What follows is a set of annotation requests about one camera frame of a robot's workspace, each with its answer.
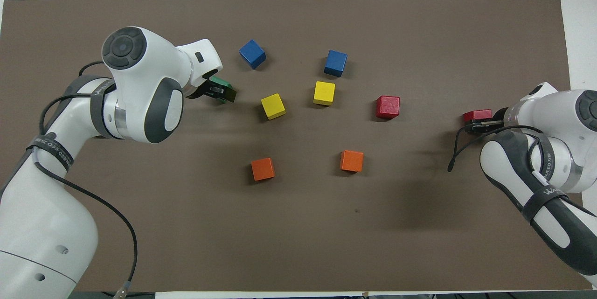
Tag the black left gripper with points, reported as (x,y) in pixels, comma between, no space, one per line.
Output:
(199,90)

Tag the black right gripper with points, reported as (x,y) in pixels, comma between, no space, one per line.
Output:
(500,121)

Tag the blue wooden cube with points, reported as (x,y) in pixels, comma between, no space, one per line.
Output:
(252,53)
(336,62)

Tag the green wooden cube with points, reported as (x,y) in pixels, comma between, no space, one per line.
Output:
(221,81)

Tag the brown table mat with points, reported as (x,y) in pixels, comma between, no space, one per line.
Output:
(298,224)

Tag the yellow wooden cube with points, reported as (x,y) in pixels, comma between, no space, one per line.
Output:
(273,106)
(324,93)

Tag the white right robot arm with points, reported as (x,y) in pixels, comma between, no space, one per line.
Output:
(513,159)

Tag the orange wooden cube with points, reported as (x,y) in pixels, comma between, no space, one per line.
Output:
(263,169)
(351,161)

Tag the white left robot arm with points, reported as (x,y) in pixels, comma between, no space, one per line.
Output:
(37,224)

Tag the red wooden cube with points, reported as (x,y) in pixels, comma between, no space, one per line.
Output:
(388,107)
(476,115)

